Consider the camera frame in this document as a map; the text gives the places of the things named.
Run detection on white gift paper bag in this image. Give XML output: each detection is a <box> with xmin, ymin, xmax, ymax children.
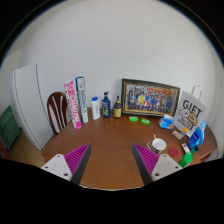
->
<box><xmin>174</xmin><ymin>85</ymin><xmax>207</xmax><ymax>136</ymax></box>

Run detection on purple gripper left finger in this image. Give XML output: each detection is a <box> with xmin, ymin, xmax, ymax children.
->
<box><xmin>42</xmin><ymin>143</ymin><xmax>91</xmax><ymax>185</ymax></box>

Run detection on small dark yellow-label bottle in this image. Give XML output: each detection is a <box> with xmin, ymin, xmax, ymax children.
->
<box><xmin>114</xmin><ymin>96</ymin><xmax>122</xmax><ymax>118</ymax></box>

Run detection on dark wooden chair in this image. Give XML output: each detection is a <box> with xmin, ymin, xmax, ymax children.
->
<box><xmin>47</xmin><ymin>92</ymin><xmax>67</xmax><ymax>134</ymax></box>

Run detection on green small box left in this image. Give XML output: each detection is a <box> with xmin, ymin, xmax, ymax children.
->
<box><xmin>129</xmin><ymin>116</ymin><xmax>138</xmax><ymax>122</ymax></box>

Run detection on framed group photo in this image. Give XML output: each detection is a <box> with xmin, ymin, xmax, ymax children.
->
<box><xmin>121</xmin><ymin>79</ymin><xmax>180</xmax><ymax>117</ymax></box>

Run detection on white cup with spoon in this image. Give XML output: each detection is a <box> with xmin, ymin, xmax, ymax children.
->
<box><xmin>147</xmin><ymin>137</ymin><xmax>167</xmax><ymax>154</ymax></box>

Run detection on green small box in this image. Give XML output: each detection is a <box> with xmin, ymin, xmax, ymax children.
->
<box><xmin>140</xmin><ymin>118</ymin><xmax>150</xmax><ymax>125</ymax></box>
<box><xmin>129</xmin><ymin>116</ymin><xmax>138</xmax><ymax>122</ymax></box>

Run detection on white plastic bottle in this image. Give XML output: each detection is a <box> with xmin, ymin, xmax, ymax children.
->
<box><xmin>91</xmin><ymin>96</ymin><xmax>100</xmax><ymax>120</ymax></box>

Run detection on blue white tissue pack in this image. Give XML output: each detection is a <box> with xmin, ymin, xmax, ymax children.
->
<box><xmin>159</xmin><ymin>114</ymin><xmax>174</xmax><ymax>130</ymax></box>

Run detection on green small box right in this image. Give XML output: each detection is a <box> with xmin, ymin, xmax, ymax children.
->
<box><xmin>140</xmin><ymin>118</ymin><xmax>150</xmax><ymax>125</ymax></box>

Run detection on blue spray bottle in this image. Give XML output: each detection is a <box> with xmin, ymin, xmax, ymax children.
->
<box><xmin>188</xmin><ymin>121</ymin><xmax>206</xmax><ymax>150</ymax></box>

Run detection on pink tall tube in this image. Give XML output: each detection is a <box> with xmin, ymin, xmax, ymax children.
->
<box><xmin>64</xmin><ymin>80</ymin><xmax>81</xmax><ymax>129</ymax></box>

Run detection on small snack packet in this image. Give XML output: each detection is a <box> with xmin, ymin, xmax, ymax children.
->
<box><xmin>172</xmin><ymin>130</ymin><xmax>184</xmax><ymax>140</ymax></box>

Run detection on white refrigerator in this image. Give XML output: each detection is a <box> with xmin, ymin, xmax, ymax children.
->
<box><xmin>10</xmin><ymin>64</ymin><xmax>53</xmax><ymax>150</ymax></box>

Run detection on white blue tall tube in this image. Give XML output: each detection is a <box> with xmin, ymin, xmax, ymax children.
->
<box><xmin>75</xmin><ymin>77</ymin><xmax>89</xmax><ymax>123</ymax></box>

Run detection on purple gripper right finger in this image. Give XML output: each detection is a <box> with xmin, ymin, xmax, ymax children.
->
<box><xmin>132</xmin><ymin>143</ymin><xmax>182</xmax><ymax>185</ymax></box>

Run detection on red round coaster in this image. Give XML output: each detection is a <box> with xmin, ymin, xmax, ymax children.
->
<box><xmin>169</xmin><ymin>148</ymin><xmax>179</xmax><ymax>157</ymax></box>

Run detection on blue pump bottle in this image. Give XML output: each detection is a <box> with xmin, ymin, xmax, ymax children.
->
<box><xmin>102</xmin><ymin>92</ymin><xmax>111</xmax><ymax>118</ymax></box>

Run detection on small white tube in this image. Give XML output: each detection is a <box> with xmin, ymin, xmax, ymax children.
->
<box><xmin>182</xmin><ymin>143</ymin><xmax>190</xmax><ymax>153</ymax></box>

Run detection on green crate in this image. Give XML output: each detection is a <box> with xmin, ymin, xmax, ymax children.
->
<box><xmin>0</xmin><ymin>106</ymin><xmax>21</xmax><ymax>150</ymax></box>

